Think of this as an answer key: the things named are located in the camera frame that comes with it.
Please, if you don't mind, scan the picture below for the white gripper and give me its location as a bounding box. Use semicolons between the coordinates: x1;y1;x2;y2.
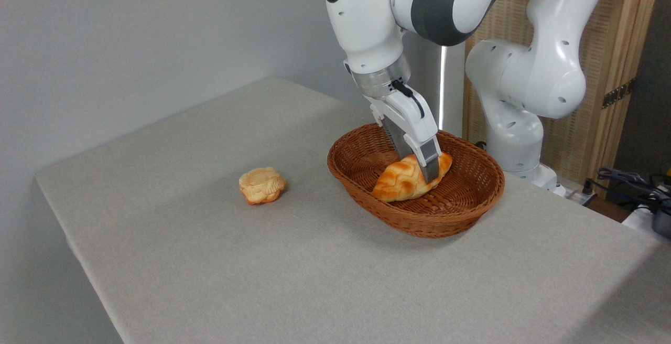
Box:
367;84;442;183

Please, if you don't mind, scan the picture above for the braided bread loaf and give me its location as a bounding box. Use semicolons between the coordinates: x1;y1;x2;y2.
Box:
372;152;453;202

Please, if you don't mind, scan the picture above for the small round bread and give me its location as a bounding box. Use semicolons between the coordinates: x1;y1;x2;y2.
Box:
239;167;287;206

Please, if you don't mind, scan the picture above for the brown wicker basket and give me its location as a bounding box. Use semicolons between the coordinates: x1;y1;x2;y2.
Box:
327;121;506;239

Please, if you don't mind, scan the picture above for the grey tablecloth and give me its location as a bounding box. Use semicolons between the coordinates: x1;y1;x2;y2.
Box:
36;77;671;344

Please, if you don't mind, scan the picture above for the metal screen hinge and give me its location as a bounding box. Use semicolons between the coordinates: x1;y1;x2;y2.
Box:
602;79;636;110

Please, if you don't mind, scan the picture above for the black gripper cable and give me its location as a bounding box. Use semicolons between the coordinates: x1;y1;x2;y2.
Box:
391;79;425;119

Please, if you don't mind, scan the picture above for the dark blue cable bundle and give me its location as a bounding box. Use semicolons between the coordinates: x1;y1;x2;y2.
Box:
583;167;671;213

